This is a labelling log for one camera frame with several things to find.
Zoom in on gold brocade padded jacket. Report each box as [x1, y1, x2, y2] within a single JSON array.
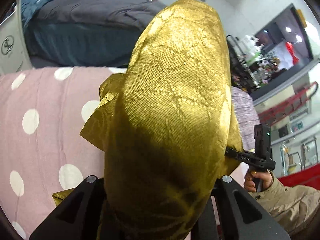
[[51, 0, 245, 240]]

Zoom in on beige jacket sleeve forearm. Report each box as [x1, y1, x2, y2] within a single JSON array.
[[250, 176, 319, 236]]

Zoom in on person's right hand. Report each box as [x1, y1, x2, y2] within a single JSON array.
[[244, 169, 273, 192]]

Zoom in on purple textured blanket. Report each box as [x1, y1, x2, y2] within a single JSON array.
[[231, 87, 260, 151]]

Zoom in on red floor mat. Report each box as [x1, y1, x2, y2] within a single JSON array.
[[279, 168, 319, 190]]

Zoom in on dark blue covered bed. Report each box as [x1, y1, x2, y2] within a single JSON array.
[[24, 0, 165, 68]]

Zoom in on pink polka dot bedsheet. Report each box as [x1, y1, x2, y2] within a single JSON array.
[[1, 67, 113, 239]]

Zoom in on white medical device cart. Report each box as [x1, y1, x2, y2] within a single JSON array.
[[0, 0, 33, 75]]

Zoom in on black wire rack shelf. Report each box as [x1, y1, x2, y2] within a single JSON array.
[[226, 35, 260, 94]]

